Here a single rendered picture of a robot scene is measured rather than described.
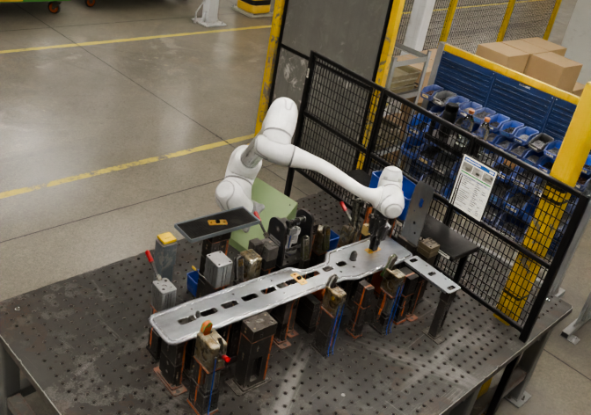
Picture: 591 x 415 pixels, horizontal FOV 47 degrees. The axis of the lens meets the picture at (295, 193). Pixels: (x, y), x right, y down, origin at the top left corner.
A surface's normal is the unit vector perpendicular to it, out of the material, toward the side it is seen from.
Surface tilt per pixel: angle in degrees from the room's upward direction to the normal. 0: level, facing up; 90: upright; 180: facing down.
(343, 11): 90
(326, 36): 92
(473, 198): 90
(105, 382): 0
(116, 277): 0
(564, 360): 0
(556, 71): 90
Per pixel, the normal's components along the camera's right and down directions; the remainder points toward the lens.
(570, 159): -0.72, 0.22
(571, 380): 0.17, -0.86
